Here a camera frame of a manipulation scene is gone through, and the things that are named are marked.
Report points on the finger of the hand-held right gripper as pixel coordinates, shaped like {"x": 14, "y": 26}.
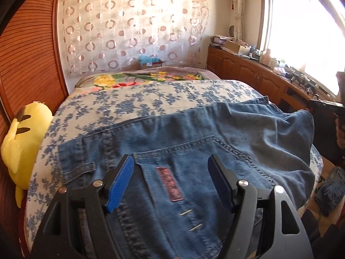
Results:
{"x": 323, "y": 104}

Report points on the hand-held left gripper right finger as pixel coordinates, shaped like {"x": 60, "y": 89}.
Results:
{"x": 218, "y": 178}

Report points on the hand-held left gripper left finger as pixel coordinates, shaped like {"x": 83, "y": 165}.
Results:
{"x": 120, "y": 183}

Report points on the blue denim pants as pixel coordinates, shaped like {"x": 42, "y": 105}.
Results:
{"x": 188, "y": 129}

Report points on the black devices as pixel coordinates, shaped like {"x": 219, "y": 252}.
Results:
{"x": 302, "y": 79}

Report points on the small white container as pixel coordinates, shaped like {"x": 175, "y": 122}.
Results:
{"x": 279, "y": 70}

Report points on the white bottle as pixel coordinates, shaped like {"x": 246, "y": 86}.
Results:
{"x": 267, "y": 57}

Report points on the wooden-framed window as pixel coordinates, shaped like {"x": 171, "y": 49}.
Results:
{"x": 296, "y": 32}

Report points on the denim garment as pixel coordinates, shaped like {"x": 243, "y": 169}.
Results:
{"x": 331, "y": 191}

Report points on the dark bottle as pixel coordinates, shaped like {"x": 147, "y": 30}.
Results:
{"x": 253, "y": 50}

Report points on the long wooden cabinet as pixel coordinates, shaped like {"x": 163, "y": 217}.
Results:
{"x": 242, "y": 67}

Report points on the open cardboard box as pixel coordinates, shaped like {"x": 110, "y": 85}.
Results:
{"x": 238, "y": 48}

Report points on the yellow plush toy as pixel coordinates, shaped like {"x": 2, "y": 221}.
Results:
{"x": 24, "y": 143}

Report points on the colourful floral pillow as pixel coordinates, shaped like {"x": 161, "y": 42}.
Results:
{"x": 134, "y": 78}

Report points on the dark red cloth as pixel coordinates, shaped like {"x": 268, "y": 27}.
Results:
{"x": 22, "y": 226}

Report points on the small round fan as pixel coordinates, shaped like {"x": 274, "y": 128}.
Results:
{"x": 232, "y": 31}

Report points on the pile of papers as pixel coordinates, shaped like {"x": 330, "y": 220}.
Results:
{"x": 221, "y": 40}

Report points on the small cardboard box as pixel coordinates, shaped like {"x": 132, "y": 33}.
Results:
{"x": 153, "y": 65}

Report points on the beige window curtain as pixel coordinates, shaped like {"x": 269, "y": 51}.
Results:
{"x": 238, "y": 10}

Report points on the circle-patterned sheer curtain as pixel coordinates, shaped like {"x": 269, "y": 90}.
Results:
{"x": 134, "y": 19}

